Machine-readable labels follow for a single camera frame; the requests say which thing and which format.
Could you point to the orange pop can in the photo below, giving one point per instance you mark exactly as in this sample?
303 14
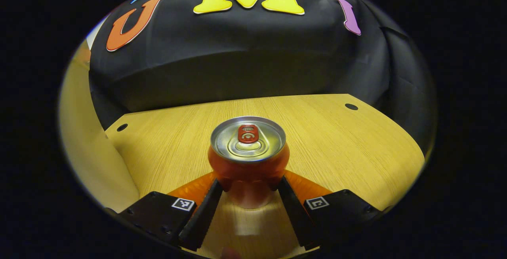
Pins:
247 168

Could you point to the black backdrop cloth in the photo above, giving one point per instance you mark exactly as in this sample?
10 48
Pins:
245 53

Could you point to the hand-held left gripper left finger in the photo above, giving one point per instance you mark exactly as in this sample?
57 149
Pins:
202 223

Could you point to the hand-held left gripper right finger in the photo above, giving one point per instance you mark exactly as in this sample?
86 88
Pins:
295 215

